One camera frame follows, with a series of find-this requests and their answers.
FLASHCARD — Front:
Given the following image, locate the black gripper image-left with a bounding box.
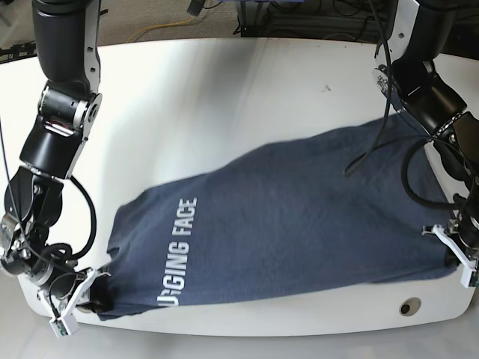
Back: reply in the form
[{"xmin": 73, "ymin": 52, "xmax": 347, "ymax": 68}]
[{"xmin": 1, "ymin": 214, "xmax": 81, "ymax": 299}]

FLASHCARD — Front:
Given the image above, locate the yellow cable on floor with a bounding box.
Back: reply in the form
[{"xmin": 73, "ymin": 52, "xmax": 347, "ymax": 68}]
[{"xmin": 129, "ymin": 13, "xmax": 195, "ymax": 44}]

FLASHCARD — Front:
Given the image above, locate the right table cable grommet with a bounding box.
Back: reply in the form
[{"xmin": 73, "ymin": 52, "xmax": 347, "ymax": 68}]
[{"xmin": 399, "ymin": 297, "xmax": 421, "ymax": 317}]

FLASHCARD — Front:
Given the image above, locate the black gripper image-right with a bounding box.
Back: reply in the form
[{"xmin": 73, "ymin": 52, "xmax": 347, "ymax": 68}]
[{"xmin": 447, "ymin": 201, "xmax": 478, "ymax": 258}]

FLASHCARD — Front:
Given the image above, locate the black cable on image-right arm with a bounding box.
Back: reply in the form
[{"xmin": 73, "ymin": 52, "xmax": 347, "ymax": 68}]
[{"xmin": 342, "ymin": 0, "xmax": 465, "ymax": 210}]

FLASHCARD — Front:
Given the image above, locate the black cable on image-left arm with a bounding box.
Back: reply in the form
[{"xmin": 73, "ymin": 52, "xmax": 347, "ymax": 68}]
[{"xmin": 37, "ymin": 175, "xmax": 99, "ymax": 270}]

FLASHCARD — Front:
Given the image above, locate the dark blue T-shirt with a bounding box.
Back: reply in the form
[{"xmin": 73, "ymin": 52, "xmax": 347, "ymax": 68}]
[{"xmin": 91, "ymin": 116, "xmax": 457, "ymax": 321}]

